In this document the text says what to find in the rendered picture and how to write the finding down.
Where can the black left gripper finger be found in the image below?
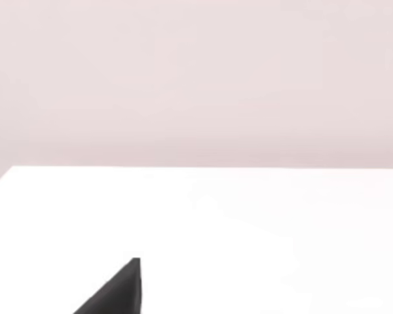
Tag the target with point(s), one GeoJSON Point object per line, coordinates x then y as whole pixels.
{"type": "Point", "coordinates": [121, 294]}

